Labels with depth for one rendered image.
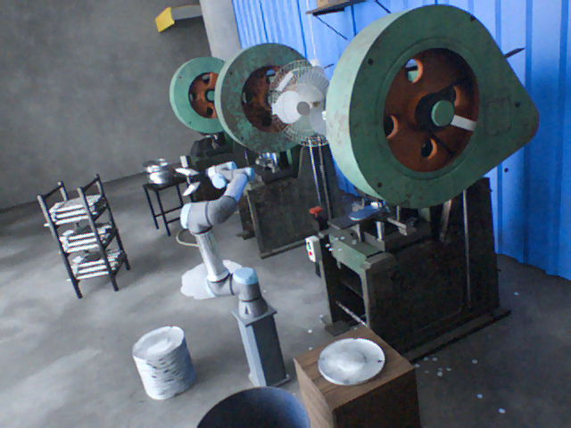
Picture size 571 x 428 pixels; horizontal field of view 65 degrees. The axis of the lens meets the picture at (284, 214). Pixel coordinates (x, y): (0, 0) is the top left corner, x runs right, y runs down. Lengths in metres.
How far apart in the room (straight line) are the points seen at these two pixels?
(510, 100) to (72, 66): 7.31
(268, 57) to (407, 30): 1.79
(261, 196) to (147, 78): 5.18
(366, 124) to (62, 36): 7.22
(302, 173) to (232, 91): 0.98
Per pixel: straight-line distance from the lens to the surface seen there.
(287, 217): 3.97
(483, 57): 2.14
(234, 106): 3.42
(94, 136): 8.58
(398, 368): 2.05
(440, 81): 2.08
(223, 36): 7.22
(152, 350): 2.67
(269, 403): 1.91
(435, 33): 1.96
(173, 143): 8.73
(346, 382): 2.00
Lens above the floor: 1.69
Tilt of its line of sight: 20 degrees down
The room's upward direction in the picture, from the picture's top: 11 degrees counter-clockwise
